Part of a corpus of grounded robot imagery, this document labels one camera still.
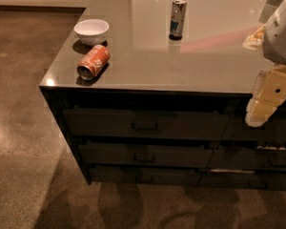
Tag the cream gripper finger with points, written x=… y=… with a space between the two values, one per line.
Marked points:
x=269 y=93

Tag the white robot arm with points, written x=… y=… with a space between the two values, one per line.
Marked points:
x=271 y=37

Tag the dark grey drawer cabinet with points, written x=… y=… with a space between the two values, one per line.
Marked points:
x=207 y=71

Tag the white bowl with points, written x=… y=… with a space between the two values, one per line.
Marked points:
x=92 y=31

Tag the orange soda can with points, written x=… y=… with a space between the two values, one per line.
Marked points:
x=93 y=62

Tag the drawer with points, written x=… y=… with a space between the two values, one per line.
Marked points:
x=248 y=159
x=145 y=176
x=146 y=155
x=146 y=124
x=274 y=130
x=258 y=181

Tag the silver blue energy drink can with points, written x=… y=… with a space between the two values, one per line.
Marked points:
x=177 y=19

